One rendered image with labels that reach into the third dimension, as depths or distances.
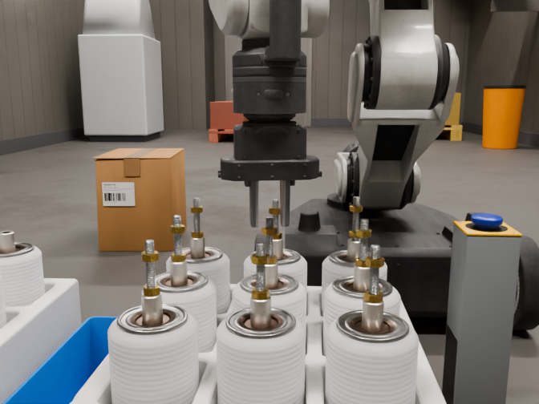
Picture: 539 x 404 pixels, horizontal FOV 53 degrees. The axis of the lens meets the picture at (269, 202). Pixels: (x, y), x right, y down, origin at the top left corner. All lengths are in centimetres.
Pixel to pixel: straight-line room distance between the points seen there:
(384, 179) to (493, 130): 411
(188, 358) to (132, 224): 118
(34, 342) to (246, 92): 48
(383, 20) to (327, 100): 750
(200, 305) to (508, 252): 40
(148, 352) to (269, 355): 12
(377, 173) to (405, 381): 75
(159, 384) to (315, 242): 59
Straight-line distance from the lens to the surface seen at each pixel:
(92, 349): 99
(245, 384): 57
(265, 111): 61
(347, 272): 77
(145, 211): 173
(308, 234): 110
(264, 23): 62
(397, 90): 105
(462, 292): 77
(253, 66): 61
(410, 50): 106
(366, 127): 111
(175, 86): 780
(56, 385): 88
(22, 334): 83
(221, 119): 562
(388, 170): 127
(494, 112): 531
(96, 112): 590
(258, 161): 63
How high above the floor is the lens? 49
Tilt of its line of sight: 11 degrees down
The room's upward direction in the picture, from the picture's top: straight up
